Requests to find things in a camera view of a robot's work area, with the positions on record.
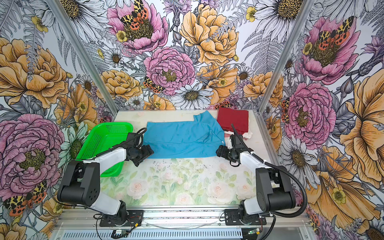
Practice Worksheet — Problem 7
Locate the blue t-shirt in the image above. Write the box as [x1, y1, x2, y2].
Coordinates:
[144, 111, 225, 159]

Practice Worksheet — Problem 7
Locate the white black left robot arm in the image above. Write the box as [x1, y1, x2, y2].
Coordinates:
[57, 128, 154, 226]

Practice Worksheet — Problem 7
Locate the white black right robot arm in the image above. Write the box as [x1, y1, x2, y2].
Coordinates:
[216, 134, 304, 225]

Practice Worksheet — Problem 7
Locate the dark red folded t-shirt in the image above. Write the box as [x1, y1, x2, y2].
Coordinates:
[217, 108, 249, 135]

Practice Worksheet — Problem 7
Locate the green plastic basket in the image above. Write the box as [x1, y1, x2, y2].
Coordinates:
[75, 122, 133, 178]

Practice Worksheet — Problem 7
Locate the small green circuit board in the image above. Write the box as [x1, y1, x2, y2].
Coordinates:
[111, 230, 124, 239]

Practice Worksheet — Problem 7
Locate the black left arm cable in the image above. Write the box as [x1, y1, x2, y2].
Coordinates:
[47, 127, 148, 208]

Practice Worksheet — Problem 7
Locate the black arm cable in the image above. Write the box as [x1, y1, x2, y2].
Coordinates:
[47, 127, 148, 208]
[230, 123, 309, 219]

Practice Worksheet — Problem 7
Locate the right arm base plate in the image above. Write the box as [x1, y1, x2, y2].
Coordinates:
[224, 209, 267, 226]

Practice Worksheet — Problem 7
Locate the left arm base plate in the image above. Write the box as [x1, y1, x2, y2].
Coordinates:
[100, 210, 144, 227]

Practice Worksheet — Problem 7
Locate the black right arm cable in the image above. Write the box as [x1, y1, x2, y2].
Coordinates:
[230, 123, 309, 219]

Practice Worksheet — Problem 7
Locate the aluminium front base frame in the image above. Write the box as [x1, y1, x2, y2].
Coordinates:
[51, 206, 316, 240]

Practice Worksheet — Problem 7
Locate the aluminium right corner post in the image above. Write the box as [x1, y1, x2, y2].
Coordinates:
[258, 0, 315, 115]

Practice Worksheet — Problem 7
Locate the aluminium corner post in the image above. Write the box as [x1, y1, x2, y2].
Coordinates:
[47, 1, 119, 118]
[258, 0, 315, 115]

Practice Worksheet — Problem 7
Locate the aluminium left corner post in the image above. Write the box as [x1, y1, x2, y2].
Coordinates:
[47, 1, 119, 118]

